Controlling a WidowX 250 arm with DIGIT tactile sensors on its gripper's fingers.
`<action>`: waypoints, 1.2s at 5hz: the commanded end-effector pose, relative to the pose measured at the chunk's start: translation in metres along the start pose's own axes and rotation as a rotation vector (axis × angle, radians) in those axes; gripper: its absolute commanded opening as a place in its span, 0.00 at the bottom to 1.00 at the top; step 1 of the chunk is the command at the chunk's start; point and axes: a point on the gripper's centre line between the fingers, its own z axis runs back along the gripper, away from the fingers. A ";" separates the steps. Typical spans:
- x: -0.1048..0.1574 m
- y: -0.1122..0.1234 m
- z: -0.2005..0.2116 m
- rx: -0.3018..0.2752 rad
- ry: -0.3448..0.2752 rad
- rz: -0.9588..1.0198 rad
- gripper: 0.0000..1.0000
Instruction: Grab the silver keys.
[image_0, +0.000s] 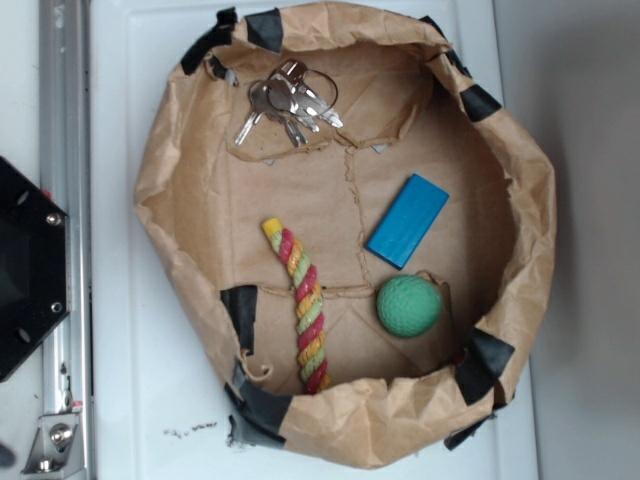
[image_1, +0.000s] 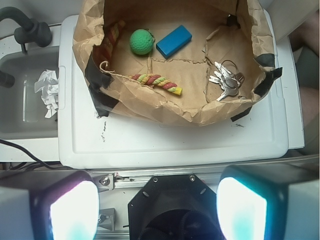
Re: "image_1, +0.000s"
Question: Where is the crumpled white paper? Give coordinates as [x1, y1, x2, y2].
[34, 69, 59, 119]

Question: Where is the black cable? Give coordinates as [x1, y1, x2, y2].
[0, 138, 73, 171]

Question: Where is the dark grey faucet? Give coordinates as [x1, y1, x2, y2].
[0, 6, 53, 54]

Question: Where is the grey sink basin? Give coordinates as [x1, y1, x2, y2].
[0, 46, 59, 140]

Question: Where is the green dimpled ball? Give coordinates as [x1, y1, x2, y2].
[129, 29, 154, 56]

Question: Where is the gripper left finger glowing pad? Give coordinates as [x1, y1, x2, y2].
[0, 170, 100, 240]

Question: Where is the multicolour twisted rope toy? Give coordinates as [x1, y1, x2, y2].
[99, 20, 183, 96]

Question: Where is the aluminium frame rail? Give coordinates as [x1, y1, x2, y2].
[88, 168, 222, 192]

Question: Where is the blue rectangular block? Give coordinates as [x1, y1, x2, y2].
[156, 25, 192, 59]

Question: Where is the white plastic bin lid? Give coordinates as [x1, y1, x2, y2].
[58, 15, 289, 169]

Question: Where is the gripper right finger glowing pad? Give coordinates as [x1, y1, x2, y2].
[216, 163, 320, 240]

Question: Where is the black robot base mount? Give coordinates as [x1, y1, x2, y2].
[127, 174, 225, 240]

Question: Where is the silver key bunch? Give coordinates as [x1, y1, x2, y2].
[209, 59, 245, 102]

